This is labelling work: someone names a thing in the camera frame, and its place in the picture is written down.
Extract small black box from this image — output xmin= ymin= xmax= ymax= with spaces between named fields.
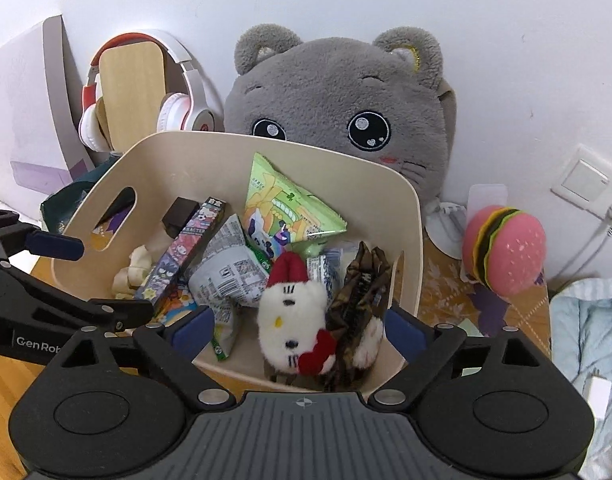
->
xmin=161 ymin=197 xmax=199 ymax=240

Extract hello kitty red plush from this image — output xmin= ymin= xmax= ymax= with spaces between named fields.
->
xmin=255 ymin=251 xmax=386 ymax=377

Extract light green snack bag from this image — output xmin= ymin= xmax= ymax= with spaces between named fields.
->
xmin=242 ymin=153 xmax=347 ymax=260

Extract white crumpled candy wrapper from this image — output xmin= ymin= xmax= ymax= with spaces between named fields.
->
xmin=111 ymin=245 xmax=153 ymax=299

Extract dark green paper bag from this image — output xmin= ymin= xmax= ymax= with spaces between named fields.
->
xmin=40 ymin=155 xmax=136 ymax=234

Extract purple floral table mat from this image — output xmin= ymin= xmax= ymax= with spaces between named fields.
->
xmin=417 ymin=240 xmax=551 ymax=352

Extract sanrio character box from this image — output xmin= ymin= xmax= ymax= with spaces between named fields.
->
xmin=135 ymin=197 xmax=227 ymax=318

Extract beige plastic storage bin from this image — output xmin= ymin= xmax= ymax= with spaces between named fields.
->
xmin=52 ymin=132 xmax=423 ymax=394

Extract brown scrunchie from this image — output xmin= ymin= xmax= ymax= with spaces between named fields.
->
xmin=323 ymin=242 xmax=393 ymax=392

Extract white green snack packet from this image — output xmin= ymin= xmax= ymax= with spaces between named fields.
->
xmin=187 ymin=214 xmax=277 ymax=351

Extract grey white board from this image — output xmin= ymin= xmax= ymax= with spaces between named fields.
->
xmin=0 ymin=16 xmax=93 ymax=217

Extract white round device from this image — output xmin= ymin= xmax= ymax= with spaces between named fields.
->
xmin=424 ymin=198 xmax=466 ymax=260

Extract pink hamburger plush toy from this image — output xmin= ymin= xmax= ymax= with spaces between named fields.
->
xmin=462 ymin=205 xmax=546 ymax=297

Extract wooden headphone stand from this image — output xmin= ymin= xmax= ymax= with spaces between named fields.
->
xmin=99 ymin=41 xmax=166 ymax=153

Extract light blue cloth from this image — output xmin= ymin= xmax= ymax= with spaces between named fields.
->
xmin=550 ymin=278 xmax=612 ymax=479

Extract red white headphones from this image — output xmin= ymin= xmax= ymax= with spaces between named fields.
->
xmin=78 ymin=30 xmax=217 ymax=153

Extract grey cat plush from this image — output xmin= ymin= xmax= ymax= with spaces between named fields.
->
xmin=225 ymin=24 xmax=457 ymax=204

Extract white power cable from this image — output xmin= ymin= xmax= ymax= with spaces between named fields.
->
xmin=547 ymin=204 xmax=612 ymax=281

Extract white wall socket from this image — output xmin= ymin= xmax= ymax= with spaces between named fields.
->
xmin=551 ymin=144 xmax=612 ymax=219

